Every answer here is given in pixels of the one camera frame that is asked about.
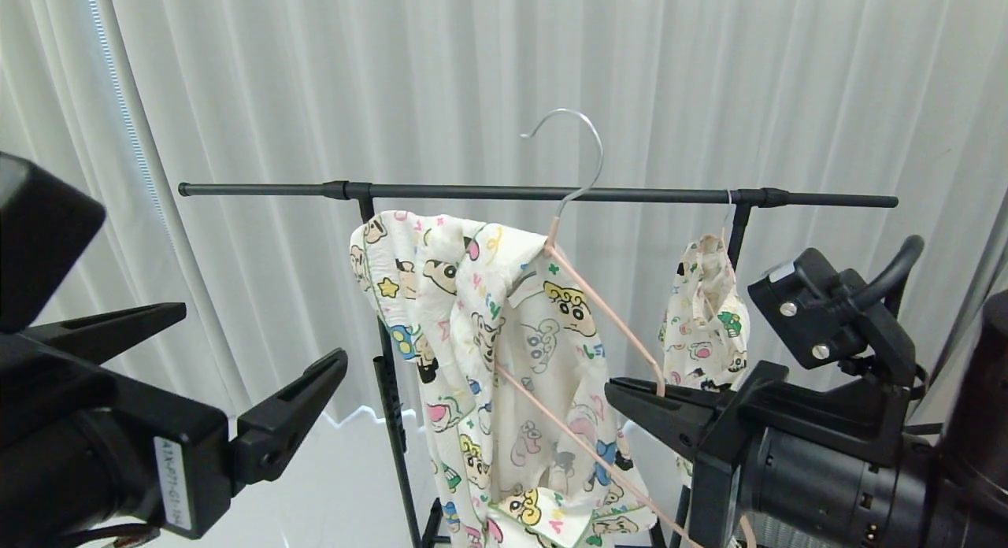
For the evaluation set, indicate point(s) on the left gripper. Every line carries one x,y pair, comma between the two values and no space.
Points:
94,453

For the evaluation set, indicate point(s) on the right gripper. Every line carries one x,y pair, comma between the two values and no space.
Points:
827,501

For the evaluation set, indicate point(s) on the cream printed garment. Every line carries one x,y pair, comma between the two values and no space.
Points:
488,359
705,327

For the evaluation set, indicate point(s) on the pink clothes hanger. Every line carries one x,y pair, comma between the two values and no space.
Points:
729,213
552,235

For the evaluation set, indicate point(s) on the black clothes rack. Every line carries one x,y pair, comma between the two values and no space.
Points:
472,192

